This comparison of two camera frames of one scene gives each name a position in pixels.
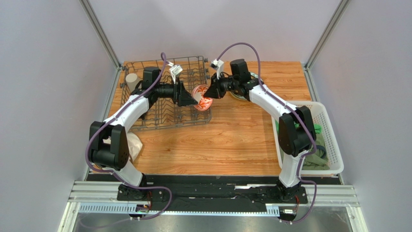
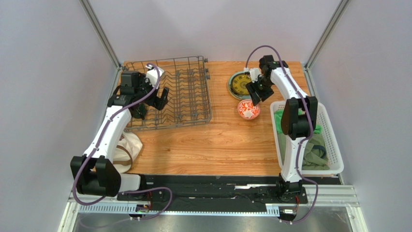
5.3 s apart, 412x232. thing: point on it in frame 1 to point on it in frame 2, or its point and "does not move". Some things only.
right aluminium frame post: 338,14 does not move
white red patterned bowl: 203,103 to 247,110
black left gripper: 184,98 to 154,101
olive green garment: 318,160 does not move
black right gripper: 219,87 to 259,89
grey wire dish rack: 192,71 does not move
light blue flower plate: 254,75 does not move
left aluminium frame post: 88,8 does not move
